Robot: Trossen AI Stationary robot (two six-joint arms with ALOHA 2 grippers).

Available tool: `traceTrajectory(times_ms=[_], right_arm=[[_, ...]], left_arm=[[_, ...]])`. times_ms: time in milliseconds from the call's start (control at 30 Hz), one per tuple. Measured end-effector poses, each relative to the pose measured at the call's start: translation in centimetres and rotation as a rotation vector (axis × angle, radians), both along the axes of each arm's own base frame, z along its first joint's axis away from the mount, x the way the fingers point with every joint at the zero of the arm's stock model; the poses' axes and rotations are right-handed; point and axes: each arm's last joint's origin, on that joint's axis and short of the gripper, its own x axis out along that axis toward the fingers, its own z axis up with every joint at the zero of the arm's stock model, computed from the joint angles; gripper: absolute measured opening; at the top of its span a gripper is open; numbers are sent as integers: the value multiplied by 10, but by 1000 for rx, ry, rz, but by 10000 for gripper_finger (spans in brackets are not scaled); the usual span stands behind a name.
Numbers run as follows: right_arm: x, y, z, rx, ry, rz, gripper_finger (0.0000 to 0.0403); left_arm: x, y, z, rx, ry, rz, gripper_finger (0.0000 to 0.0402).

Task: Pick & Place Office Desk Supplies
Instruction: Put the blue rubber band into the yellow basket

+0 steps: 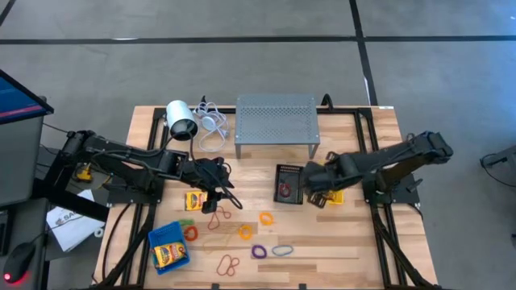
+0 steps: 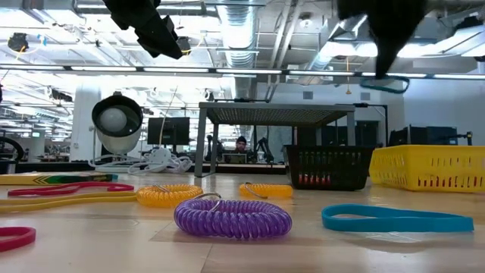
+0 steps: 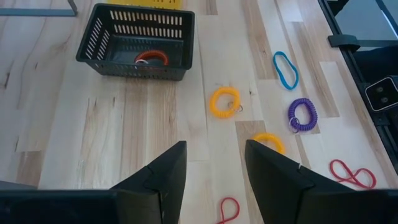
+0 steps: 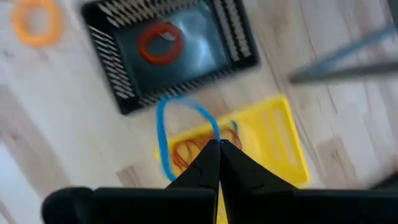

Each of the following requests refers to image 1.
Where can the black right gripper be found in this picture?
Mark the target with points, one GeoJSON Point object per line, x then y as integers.
{"type": "Point", "coordinates": [320, 177]}

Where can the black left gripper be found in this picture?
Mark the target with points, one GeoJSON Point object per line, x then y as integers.
{"type": "Point", "coordinates": [205, 171]}

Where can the yellow coil wristband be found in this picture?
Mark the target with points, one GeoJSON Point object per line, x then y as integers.
{"type": "Point", "coordinates": [260, 218]}
{"type": "Point", "coordinates": [239, 232]}

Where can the black plastic basket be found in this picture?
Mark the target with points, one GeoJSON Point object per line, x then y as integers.
{"type": "Point", "coordinates": [278, 169]}

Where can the yellow rubber band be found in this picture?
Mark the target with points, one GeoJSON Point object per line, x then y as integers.
{"type": "Point", "coordinates": [217, 246]}

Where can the green coil wristband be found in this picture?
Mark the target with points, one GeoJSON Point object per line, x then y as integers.
{"type": "Point", "coordinates": [186, 222]}

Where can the orange coil wristband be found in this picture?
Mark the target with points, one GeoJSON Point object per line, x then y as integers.
{"type": "Point", "coordinates": [186, 233]}

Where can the purple coil wristband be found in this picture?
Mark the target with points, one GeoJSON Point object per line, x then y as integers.
{"type": "Point", "coordinates": [252, 252]}

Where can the yellow crayon box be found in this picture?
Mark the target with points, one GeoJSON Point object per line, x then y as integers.
{"type": "Point", "coordinates": [195, 200]}
{"type": "Point", "coordinates": [169, 254]}

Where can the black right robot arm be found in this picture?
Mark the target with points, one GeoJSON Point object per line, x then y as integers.
{"type": "Point", "coordinates": [395, 157]}

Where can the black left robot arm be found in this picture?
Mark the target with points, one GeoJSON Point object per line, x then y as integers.
{"type": "Point", "coordinates": [133, 157]}

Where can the white desk lamp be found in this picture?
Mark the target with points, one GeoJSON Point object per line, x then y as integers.
{"type": "Point", "coordinates": [179, 114]}

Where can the yellow plastic basket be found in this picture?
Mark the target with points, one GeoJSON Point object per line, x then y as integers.
{"type": "Point", "coordinates": [338, 198]}

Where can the grey perforated metal riser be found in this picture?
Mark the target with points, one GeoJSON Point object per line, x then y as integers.
{"type": "Point", "coordinates": [276, 117]}

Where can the blue plastic basket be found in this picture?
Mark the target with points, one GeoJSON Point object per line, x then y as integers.
{"type": "Point", "coordinates": [161, 237]}

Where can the white tape roll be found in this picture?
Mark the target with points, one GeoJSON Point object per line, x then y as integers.
{"type": "Point", "coordinates": [96, 232]}

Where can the black stand beam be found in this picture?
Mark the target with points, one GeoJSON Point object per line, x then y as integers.
{"type": "Point", "coordinates": [72, 203]}

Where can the white printed paper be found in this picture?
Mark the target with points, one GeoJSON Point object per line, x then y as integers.
{"type": "Point", "coordinates": [76, 233]}

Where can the black floor stand foot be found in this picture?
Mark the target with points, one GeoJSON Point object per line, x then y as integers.
{"type": "Point", "coordinates": [504, 159]}

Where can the grey cabinet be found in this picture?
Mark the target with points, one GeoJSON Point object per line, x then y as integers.
{"type": "Point", "coordinates": [20, 161]}

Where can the black computer mouse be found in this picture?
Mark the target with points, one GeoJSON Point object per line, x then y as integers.
{"type": "Point", "coordinates": [18, 262]}

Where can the monitor with blue screen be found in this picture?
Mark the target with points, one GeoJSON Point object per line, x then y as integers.
{"type": "Point", "coordinates": [16, 100]}

